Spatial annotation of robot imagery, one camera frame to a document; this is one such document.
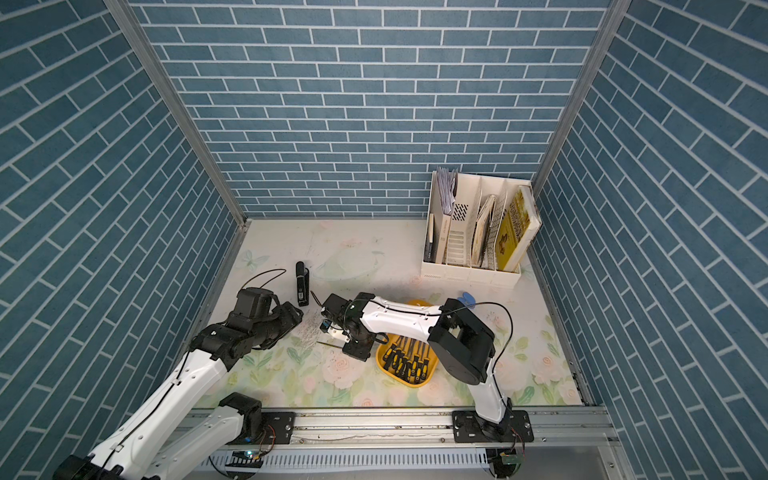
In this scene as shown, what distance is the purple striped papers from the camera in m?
0.86

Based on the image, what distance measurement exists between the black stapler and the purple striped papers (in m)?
0.53

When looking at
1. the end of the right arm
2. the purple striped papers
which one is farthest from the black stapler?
the purple striped papers

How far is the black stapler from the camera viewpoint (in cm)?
97
